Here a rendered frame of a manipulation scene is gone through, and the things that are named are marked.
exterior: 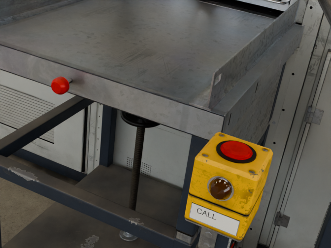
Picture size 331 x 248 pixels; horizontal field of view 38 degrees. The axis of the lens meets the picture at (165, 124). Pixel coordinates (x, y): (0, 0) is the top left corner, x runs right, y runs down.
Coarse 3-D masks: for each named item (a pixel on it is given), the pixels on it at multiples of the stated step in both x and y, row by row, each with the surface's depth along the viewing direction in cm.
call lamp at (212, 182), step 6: (210, 180) 57; (216, 180) 56; (222, 180) 56; (228, 180) 56; (210, 186) 57; (216, 186) 56; (222, 186) 56; (228, 186) 56; (210, 192) 57; (216, 192) 56; (222, 192) 56; (228, 192) 56; (216, 198) 57; (222, 198) 56; (228, 198) 57
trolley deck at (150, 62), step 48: (96, 0) 131; (144, 0) 138; (192, 0) 145; (0, 48) 96; (48, 48) 96; (96, 48) 100; (144, 48) 103; (192, 48) 107; (240, 48) 111; (288, 48) 120; (96, 96) 90; (144, 96) 85; (192, 96) 85; (240, 96) 86
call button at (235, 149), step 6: (222, 144) 60; (228, 144) 59; (234, 144) 60; (240, 144) 60; (222, 150) 58; (228, 150) 58; (234, 150) 58; (240, 150) 58; (246, 150) 59; (228, 156) 58; (234, 156) 57; (240, 156) 57; (246, 156) 58
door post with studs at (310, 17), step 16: (304, 0) 133; (304, 16) 134; (320, 16) 132; (304, 32) 136; (304, 48) 137; (304, 64) 139; (288, 96) 145; (288, 112) 147; (288, 128) 149; (272, 144) 154; (272, 160) 156; (272, 176) 158; (256, 224) 169; (256, 240) 171
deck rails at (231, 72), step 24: (0, 0) 106; (24, 0) 113; (48, 0) 122; (72, 0) 127; (0, 24) 104; (288, 24) 128; (264, 48) 108; (216, 72) 78; (240, 72) 94; (216, 96) 83
